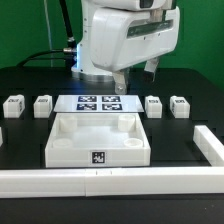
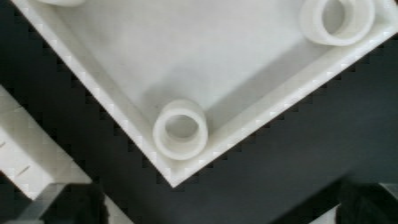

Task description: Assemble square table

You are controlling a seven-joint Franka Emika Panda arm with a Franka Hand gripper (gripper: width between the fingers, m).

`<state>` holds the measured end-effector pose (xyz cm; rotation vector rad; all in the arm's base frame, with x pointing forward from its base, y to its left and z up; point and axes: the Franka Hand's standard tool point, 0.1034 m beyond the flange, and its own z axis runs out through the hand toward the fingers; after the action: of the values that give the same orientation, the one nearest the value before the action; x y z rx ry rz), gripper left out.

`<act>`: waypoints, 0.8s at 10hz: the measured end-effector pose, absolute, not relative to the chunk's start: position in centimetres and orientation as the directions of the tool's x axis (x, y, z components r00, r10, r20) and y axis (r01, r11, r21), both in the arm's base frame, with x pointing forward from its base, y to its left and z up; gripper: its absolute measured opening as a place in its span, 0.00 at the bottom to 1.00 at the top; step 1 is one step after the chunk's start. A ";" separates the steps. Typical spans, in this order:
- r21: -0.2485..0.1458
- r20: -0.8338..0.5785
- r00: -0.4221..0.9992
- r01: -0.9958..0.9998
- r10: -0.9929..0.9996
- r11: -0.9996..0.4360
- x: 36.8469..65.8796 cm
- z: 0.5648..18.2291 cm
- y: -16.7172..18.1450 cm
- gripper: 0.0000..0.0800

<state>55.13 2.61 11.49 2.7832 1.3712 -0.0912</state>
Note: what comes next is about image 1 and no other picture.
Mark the white block at left edge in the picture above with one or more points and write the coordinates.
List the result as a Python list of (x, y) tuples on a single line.
[(1, 137)]

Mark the white sheet with tags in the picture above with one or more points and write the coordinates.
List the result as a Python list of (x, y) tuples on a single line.
[(98, 104)]

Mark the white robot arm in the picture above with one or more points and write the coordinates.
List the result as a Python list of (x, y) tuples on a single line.
[(84, 67)]

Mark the white right obstacle bar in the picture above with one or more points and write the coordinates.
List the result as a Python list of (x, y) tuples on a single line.
[(209, 145)]

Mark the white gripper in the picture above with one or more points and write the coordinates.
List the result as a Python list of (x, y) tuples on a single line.
[(120, 39)]

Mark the white front obstacle bar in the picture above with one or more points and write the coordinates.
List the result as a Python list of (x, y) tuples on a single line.
[(108, 182)]

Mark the white square table top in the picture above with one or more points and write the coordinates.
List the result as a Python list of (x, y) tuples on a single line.
[(97, 140)]

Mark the white obstacle bar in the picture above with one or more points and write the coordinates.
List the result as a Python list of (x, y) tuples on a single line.
[(108, 182), (209, 145)]

